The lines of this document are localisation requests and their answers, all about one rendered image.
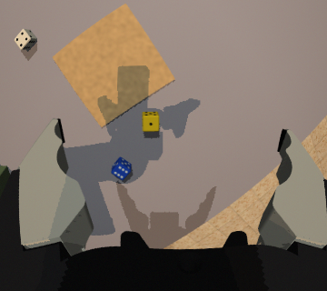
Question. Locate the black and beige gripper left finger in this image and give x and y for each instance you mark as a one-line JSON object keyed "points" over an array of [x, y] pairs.
{"points": [[44, 218]]}

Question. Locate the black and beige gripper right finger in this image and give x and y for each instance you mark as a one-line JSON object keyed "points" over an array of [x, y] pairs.
{"points": [[296, 216]]}

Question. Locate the yellow die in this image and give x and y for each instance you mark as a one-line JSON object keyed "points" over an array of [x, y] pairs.
{"points": [[150, 121]]}

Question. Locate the blue die with white pips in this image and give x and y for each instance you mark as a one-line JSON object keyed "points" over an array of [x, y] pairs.
{"points": [[121, 168]]}

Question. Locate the grey die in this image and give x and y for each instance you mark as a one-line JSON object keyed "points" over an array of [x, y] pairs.
{"points": [[25, 39]]}

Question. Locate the tan mat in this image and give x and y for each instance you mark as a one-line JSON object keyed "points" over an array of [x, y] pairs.
{"points": [[113, 65]]}

